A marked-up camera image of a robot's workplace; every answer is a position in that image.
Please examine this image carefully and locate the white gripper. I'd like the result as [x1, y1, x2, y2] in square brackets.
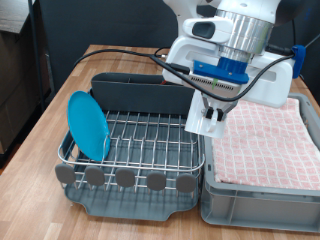
[161, 35, 295, 122]

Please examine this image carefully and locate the blue plastic plate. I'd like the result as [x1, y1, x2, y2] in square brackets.
[67, 90, 111, 162]

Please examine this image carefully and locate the pink checked cloth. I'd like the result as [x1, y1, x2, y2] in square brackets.
[211, 97, 320, 192]

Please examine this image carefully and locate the dark grey utensil holder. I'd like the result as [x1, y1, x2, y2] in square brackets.
[90, 72, 196, 116]

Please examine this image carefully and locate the grey plastic crate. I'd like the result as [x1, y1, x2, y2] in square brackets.
[199, 91, 320, 234]

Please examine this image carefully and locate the grey plastic drain tray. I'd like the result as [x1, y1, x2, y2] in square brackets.
[62, 99, 202, 222]

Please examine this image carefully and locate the black metal stand pole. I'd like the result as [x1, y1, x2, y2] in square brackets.
[27, 0, 48, 113]

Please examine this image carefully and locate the brown cabinet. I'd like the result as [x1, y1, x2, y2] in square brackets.
[0, 0, 54, 158]

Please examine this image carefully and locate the wrist camera on blue mount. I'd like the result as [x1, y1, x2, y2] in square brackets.
[189, 56, 251, 98]

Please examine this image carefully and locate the metal wire dish rack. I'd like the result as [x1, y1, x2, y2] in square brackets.
[57, 89, 206, 195]

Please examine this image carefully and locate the black hanging cable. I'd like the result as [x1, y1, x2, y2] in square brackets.
[291, 16, 298, 48]

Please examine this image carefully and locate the black cable on table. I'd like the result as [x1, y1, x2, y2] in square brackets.
[73, 46, 173, 69]

